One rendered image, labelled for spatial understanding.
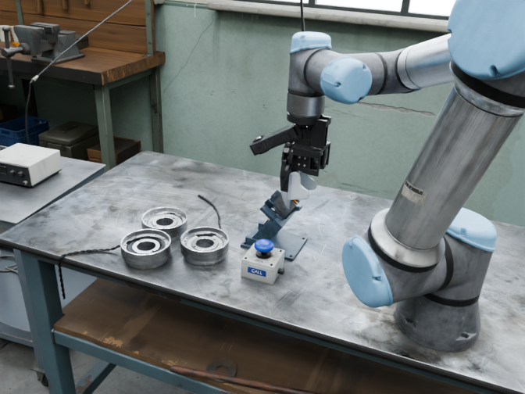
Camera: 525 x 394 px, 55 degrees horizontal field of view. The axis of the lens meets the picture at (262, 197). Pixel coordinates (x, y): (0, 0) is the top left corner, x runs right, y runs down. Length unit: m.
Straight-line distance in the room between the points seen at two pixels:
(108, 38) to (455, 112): 2.48
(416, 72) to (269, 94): 1.84
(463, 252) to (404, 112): 1.72
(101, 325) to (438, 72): 0.97
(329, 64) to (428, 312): 0.46
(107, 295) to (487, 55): 1.14
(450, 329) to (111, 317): 0.83
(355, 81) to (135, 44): 2.10
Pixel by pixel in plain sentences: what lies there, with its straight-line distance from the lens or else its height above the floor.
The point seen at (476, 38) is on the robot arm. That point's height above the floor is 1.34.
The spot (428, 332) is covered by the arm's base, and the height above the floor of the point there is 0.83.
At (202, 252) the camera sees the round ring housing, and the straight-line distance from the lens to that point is 1.06.
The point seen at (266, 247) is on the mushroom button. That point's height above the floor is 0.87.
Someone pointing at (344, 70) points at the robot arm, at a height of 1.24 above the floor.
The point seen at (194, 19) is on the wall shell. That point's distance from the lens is 2.79.
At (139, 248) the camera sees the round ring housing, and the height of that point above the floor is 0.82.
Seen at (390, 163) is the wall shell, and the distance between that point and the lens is 2.63.
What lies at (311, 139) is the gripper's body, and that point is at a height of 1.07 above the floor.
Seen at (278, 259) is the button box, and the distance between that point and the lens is 1.03.
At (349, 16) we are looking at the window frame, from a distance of 2.41.
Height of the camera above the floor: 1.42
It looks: 27 degrees down
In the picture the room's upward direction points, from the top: 3 degrees clockwise
